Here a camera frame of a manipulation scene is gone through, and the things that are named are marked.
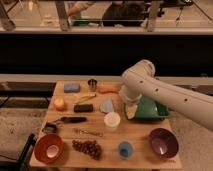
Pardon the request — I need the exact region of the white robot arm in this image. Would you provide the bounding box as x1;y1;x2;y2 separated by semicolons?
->
119;59;213;131

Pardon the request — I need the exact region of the white paper cup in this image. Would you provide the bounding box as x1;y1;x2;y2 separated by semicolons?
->
104;112;121;131

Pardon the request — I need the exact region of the blue plastic cup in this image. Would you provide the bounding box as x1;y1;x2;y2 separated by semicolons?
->
118;141;133;160

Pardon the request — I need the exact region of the small metal cup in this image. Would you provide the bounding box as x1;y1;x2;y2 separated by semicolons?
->
88;79;97;92

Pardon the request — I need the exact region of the green plastic tray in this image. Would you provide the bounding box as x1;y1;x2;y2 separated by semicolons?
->
126;96;170;121

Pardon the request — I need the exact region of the yellow banana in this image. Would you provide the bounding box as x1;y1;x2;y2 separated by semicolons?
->
74;93;96;104

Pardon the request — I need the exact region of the purple bowl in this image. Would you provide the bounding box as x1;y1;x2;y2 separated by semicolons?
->
148;128;179;159

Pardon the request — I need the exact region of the black rectangular block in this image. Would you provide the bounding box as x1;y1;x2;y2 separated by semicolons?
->
74;104;93;112

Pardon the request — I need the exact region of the metal key tool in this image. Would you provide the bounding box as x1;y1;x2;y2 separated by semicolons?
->
73;128;103;137

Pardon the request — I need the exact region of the bunch of dark grapes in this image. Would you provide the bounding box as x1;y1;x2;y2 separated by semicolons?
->
72;140;102;160

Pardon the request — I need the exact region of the blue sponge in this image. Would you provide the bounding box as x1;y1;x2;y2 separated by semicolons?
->
64;83;80;93

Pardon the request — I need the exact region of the orange fruit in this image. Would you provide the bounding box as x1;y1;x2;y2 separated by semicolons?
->
53;98;65;111

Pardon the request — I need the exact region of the orange bowl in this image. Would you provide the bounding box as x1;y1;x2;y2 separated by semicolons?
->
34;134;64;164

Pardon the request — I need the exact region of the black handled tool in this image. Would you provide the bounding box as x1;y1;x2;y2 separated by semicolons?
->
52;117;87;123

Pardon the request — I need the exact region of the black chair frame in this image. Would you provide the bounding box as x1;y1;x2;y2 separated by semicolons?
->
0;134;36;171

